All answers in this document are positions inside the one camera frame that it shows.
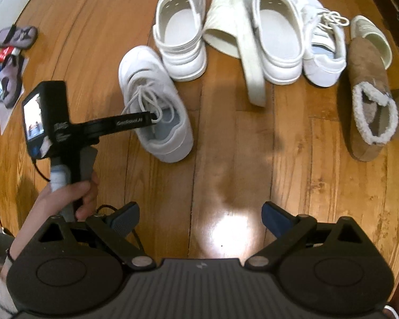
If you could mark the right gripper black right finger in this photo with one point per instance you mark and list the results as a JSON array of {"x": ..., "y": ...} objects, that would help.
[{"x": 289, "y": 232}]

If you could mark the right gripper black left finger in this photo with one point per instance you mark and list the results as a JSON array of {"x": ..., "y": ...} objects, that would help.
[{"x": 115, "y": 228}]

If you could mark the white velcro sneaker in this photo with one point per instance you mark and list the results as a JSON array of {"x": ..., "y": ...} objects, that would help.
[
  {"x": 147, "y": 87},
  {"x": 325, "y": 50}
]

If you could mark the white clog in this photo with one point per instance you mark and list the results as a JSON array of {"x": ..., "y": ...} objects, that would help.
[
  {"x": 279, "y": 33},
  {"x": 177, "y": 33}
]

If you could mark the cream slide sandal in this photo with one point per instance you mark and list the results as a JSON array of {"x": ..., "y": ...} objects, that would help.
[
  {"x": 228, "y": 29},
  {"x": 361, "y": 26}
]

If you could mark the person's left hand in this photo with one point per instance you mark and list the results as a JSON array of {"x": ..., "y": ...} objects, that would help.
[{"x": 50, "y": 203}]

